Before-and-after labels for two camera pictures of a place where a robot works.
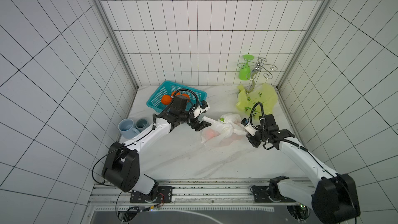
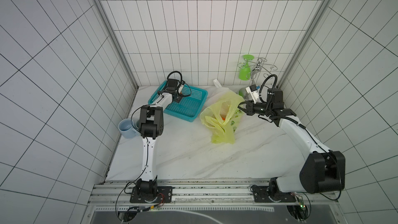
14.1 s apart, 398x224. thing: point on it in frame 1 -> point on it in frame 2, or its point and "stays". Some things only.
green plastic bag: x=259 y=101 -> x=222 y=117
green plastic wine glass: x=244 y=70 stays
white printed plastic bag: x=225 y=131 -> x=217 y=91
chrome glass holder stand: x=257 y=65 stays
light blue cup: x=126 y=127 stays
